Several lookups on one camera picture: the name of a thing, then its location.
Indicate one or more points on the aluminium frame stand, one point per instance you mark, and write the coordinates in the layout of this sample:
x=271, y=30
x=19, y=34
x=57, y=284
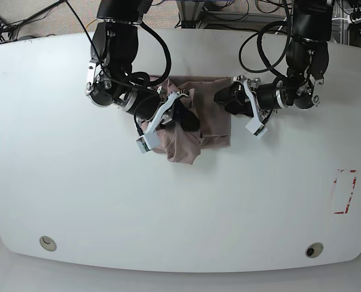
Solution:
x=191, y=15

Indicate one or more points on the left table cable grommet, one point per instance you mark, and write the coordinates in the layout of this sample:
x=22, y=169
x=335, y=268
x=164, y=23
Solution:
x=47, y=243

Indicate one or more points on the red tape rectangle marker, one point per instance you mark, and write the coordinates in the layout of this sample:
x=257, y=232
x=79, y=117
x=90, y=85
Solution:
x=342, y=190

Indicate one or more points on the image-left white wrist camera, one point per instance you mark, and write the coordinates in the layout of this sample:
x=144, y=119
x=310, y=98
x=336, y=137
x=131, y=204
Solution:
x=149, y=139

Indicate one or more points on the table cable grommet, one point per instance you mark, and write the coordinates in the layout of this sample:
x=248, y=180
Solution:
x=47, y=243
x=314, y=250

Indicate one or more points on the black tripod on floor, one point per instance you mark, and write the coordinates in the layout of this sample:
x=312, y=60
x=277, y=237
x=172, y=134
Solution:
x=9, y=31

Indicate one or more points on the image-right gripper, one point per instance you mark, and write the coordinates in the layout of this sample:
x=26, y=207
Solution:
x=270, y=97

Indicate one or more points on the mauve T-shirt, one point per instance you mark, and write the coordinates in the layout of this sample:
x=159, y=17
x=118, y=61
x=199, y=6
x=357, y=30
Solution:
x=205, y=124

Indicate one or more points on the right table cable grommet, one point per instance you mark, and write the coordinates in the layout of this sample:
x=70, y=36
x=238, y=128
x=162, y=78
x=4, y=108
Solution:
x=314, y=250

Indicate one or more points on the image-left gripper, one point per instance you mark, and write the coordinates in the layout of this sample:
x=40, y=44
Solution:
x=140, y=101

